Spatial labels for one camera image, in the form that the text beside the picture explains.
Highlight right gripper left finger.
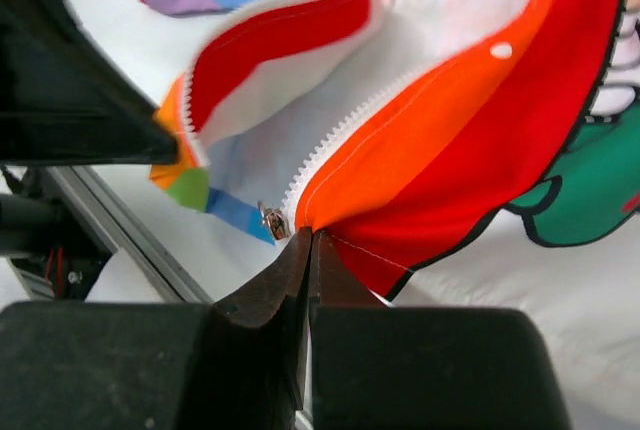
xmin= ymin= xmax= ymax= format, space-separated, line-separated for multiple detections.
xmin=1 ymin=230 xmax=312 ymax=429

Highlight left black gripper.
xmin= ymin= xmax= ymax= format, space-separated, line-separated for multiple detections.
xmin=1 ymin=0 xmax=178 ymax=166

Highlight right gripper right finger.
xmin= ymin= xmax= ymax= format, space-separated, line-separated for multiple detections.
xmin=309 ymin=232 xmax=570 ymax=429

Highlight rainbow hooded kids jacket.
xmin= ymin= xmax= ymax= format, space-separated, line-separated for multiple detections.
xmin=142 ymin=0 xmax=639 ymax=298

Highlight aluminium table frame rail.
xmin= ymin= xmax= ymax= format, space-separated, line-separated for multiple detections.
xmin=45 ymin=167 xmax=313 ymax=429

